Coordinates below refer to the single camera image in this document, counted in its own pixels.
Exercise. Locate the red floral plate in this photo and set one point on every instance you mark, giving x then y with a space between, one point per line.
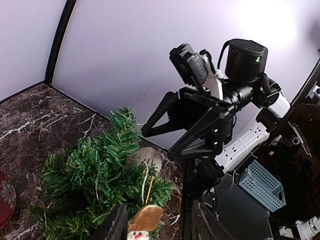
8 199

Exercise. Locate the small potted christmas tree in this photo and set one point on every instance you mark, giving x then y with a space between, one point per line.
85 183

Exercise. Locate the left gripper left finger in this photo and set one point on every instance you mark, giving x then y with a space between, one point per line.
114 227

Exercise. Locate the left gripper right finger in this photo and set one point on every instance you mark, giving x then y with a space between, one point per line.
205 226

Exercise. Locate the beige fluffy ornament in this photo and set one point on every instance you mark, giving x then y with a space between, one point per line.
148 154

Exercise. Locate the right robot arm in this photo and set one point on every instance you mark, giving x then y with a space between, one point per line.
244 82

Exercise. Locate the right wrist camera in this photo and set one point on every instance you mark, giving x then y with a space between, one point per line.
197 70

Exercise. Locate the right black frame post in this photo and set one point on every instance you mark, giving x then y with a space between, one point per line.
58 40

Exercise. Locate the blue plastic basket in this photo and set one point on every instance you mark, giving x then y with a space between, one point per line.
263 186

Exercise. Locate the knit doll ornament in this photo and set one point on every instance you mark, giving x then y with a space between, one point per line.
146 220

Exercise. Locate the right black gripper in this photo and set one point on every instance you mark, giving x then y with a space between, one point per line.
207 122

